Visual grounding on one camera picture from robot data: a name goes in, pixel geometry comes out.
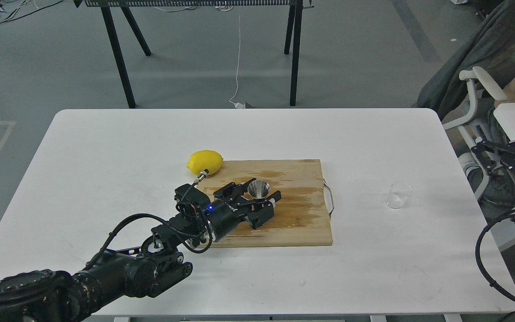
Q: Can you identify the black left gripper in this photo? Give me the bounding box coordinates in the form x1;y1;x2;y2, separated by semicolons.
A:
205;178;282;242

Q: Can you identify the steel double jigger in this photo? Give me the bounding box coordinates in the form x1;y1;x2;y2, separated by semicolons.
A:
247;179;276;208

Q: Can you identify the small clear glass cup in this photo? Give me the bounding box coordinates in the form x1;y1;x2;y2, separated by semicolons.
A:
384;181;413;209

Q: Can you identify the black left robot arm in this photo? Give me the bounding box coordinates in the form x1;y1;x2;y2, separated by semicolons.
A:
0;169;282;322

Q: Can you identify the yellow lemon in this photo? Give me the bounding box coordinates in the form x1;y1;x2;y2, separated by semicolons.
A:
186;149;224;175

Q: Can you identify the wooden cutting board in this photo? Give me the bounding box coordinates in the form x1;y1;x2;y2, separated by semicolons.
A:
198;159;333;247

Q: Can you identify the white office chair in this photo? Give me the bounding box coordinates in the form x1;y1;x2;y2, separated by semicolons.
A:
442;66;508;202

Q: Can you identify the person in tan shirt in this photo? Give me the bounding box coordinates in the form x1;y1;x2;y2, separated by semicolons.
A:
416;0;515;206

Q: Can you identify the black metal background table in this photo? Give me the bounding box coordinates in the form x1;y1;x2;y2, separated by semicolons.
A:
73;0;314;109

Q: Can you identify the white hanging cable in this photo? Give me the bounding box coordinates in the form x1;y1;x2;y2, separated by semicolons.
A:
228;6;245;109

